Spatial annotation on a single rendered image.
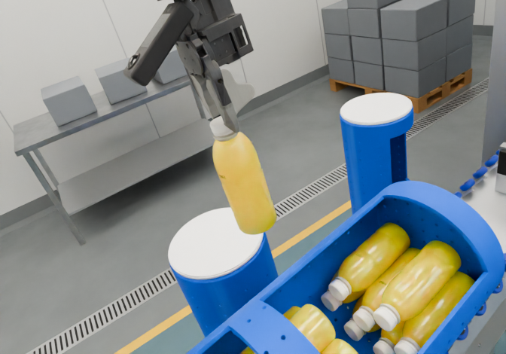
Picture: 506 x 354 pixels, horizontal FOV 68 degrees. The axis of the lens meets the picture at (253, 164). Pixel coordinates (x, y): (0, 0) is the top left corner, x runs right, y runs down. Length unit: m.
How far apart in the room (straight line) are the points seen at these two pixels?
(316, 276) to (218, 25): 0.57
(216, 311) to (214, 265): 0.14
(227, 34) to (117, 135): 3.46
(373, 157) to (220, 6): 1.13
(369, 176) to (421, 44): 2.18
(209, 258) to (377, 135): 0.81
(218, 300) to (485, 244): 0.63
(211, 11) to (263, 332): 0.46
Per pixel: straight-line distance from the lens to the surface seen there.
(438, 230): 0.88
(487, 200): 1.29
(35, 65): 3.74
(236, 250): 1.03
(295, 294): 0.84
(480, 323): 1.00
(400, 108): 1.57
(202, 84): 0.56
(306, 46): 4.79
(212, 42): 0.52
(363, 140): 1.53
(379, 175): 1.61
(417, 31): 3.58
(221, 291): 1.02
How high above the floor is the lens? 1.72
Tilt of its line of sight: 30 degrees down
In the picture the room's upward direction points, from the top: 16 degrees counter-clockwise
